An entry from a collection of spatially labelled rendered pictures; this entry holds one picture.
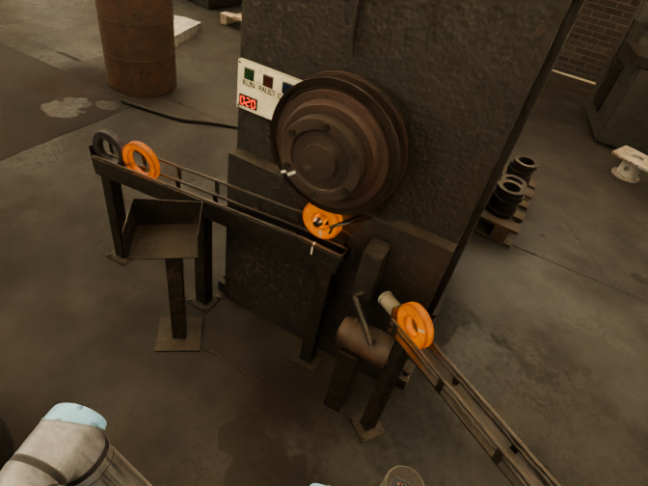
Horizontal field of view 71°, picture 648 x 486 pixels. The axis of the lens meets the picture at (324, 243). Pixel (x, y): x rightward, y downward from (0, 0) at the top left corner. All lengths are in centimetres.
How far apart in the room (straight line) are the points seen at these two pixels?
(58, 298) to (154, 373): 67
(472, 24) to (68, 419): 135
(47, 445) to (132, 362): 121
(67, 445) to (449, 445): 158
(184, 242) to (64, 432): 96
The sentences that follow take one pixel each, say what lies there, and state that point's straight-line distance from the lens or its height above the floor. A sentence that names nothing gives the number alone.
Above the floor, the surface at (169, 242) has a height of 60.
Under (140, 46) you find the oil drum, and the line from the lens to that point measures 421.
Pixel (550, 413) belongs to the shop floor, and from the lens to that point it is 257.
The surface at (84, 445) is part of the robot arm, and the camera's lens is 112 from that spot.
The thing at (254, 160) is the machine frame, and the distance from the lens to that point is 187.
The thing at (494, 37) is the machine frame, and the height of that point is 154.
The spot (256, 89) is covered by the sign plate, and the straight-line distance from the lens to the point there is 176.
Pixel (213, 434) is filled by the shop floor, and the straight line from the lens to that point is 206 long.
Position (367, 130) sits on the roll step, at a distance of 139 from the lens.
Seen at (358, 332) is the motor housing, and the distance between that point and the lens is 173.
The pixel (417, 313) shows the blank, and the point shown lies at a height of 77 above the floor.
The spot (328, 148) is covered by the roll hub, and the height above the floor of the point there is 117.
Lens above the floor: 185
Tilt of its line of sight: 41 degrees down
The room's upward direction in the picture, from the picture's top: 12 degrees clockwise
